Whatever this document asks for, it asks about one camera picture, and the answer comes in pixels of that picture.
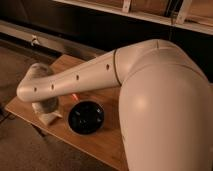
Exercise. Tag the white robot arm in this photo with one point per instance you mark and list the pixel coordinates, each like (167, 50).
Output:
(165, 102)

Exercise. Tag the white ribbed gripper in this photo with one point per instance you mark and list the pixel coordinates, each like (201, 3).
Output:
(46, 106)

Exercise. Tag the orange marker pen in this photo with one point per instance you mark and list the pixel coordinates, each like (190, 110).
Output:
(74, 96)

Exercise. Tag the beige rectangular eraser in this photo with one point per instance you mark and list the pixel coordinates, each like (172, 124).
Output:
(48, 118)

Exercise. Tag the wooden table board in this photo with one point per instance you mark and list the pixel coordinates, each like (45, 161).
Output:
(105, 144)

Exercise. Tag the black round bowl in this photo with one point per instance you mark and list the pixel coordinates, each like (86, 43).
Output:
(86, 117)

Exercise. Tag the white wooden shelf frame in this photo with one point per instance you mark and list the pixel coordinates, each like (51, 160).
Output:
(193, 15)

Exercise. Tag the white wall socket left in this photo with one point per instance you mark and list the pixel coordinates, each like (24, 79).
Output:
(34, 41)

